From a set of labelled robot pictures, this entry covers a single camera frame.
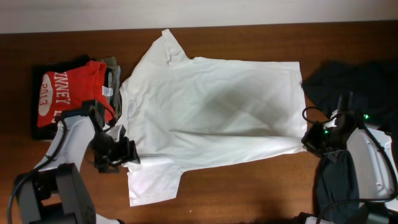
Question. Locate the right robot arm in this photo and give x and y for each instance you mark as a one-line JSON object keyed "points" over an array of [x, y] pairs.
{"points": [[357, 177]]}

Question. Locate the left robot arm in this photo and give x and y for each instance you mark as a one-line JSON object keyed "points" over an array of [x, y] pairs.
{"points": [[53, 191]]}

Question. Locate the white t-shirt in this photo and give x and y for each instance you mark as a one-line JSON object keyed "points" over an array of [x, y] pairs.
{"points": [[196, 113]]}

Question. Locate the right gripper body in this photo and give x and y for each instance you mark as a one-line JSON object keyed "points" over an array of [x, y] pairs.
{"points": [[321, 141]]}

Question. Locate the dark green t-shirt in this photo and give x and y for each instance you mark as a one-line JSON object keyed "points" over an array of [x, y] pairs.
{"points": [[374, 87]]}

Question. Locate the folded red printed t-shirt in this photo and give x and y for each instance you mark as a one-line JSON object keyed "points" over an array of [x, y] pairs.
{"points": [[60, 91]]}

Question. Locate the folded black t-shirt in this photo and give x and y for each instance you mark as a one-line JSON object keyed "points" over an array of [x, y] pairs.
{"points": [[38, 71]]}

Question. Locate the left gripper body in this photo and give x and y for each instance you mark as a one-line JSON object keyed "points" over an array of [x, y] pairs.
{"points": [[102, 154]]}

